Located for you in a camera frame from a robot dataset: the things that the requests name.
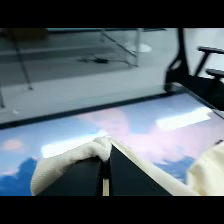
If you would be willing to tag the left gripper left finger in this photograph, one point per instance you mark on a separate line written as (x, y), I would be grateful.
(81, 178)

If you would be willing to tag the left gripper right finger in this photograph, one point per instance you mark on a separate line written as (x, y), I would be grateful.
(130, 176)

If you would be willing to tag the cream garment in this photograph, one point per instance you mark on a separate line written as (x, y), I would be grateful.
(63, 163)

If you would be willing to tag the black office chair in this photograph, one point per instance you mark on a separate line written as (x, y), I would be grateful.
(181, 75)

